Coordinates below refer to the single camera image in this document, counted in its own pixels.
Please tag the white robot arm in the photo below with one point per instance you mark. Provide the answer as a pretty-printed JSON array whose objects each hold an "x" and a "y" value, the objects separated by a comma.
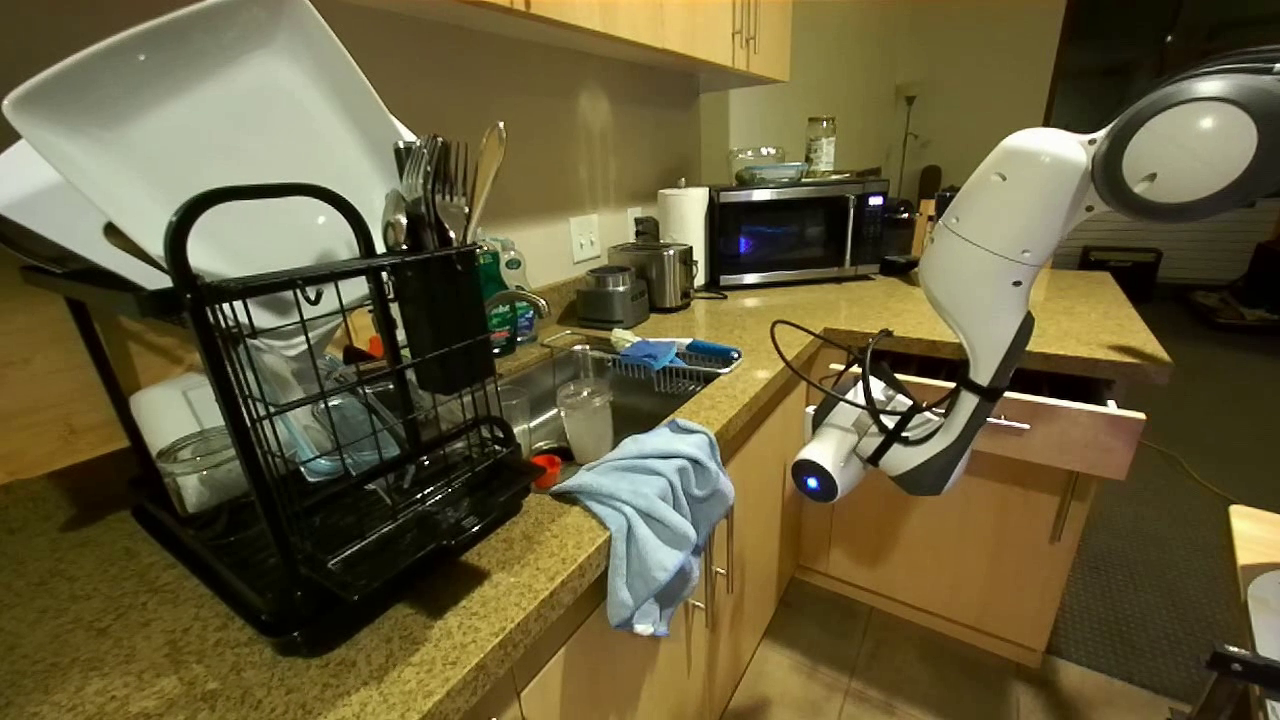
[{"x": 985, "y": 253}]

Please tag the blue sponge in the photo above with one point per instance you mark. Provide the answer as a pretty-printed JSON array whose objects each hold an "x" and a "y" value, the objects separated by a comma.
[{"x": 647, "y": 357}]

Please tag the steel sink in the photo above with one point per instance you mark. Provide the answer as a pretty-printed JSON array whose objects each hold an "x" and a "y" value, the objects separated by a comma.
[{"x": 655, "y": 394}]

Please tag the small dark grey appliance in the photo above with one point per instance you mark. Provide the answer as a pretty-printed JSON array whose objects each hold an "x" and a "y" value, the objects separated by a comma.
[{"x": 608, "y": 303}]

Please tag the clear plastic cup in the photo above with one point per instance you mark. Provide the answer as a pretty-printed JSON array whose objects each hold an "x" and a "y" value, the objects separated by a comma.
[{"x": 584, "y": 423}]

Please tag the steel toaster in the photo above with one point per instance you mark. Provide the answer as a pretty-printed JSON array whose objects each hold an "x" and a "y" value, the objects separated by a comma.
[{"x": 660, "y": 274}]

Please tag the white paper towel roll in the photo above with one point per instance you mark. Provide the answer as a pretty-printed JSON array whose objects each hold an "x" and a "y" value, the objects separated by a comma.
[{"x": 682, "y": 232}]

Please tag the small red item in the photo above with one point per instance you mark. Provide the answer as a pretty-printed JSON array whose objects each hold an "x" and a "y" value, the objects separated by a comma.
[{"x": 545, "y": 469}]

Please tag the green dish soap bottle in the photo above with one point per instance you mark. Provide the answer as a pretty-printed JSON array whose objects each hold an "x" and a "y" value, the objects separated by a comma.
[{"x": 502, "y": 303}]

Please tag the light blue cloth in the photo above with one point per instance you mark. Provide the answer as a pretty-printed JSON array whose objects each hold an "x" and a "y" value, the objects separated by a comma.
[{"x": 660, "y": 522}]

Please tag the black steel microwave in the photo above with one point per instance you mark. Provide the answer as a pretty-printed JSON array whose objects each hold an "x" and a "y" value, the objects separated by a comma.
[{"x": 787, "y": 232}]

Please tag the black utensil holder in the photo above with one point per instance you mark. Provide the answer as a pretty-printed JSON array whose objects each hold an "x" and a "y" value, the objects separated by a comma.
[{"x": 442, "y": 320}]

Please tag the wooden sink base cabinet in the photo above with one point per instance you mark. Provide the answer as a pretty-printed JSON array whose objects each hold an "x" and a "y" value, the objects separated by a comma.
[{"x": 760, "y": 532}]

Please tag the glass bowl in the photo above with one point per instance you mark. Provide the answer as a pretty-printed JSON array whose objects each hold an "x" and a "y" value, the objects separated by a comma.
[{"x": 771, "y": 169}]

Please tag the wooden spoon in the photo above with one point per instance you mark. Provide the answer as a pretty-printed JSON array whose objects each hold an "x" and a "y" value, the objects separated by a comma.
[{"x": 482, "y": 174}]

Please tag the glass jar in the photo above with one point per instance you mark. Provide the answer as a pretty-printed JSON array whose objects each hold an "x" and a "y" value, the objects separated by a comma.
[{"x": 822, "y": 146}]

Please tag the steel kitchen utensil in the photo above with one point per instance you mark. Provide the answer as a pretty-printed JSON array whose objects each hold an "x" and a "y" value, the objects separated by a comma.
[{"x": 425, "y": 183}]

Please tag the black coffee machine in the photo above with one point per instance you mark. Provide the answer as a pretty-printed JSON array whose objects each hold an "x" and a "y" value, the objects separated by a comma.
[{"x": 896, "y": 240}]

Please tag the pale blue plastic container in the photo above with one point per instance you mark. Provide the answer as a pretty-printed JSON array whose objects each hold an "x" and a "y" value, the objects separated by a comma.
[{"x": 335, "y": 435}]

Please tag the wooden knife block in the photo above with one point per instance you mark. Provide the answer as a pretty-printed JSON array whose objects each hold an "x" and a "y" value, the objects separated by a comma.
[{"x": 927, "y": 213}]

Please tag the wooden upper cabinets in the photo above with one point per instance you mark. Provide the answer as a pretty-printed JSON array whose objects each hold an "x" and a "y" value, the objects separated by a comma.
[{"x": 666, "y": 24}]

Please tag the wooden cabinet door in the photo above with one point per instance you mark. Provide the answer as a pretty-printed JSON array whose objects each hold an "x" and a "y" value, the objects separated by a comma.
[{"x": 962, "y": 560}]

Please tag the dark window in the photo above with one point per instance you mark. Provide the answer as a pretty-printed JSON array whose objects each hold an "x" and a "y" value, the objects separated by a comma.
[{"x": 1094, "y": 53}]

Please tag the black clamp stand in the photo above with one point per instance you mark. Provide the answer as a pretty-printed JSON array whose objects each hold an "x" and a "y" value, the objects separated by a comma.
[{"x": 1243, "y": 682}]

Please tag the white light switch plate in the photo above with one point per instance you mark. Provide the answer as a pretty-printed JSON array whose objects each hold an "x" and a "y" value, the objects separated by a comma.
[{"x": 584, "y": 239}]

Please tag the white wall outlet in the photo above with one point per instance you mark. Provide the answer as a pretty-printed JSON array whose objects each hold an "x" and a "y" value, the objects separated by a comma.
[{"x": 639, "y": 223}]

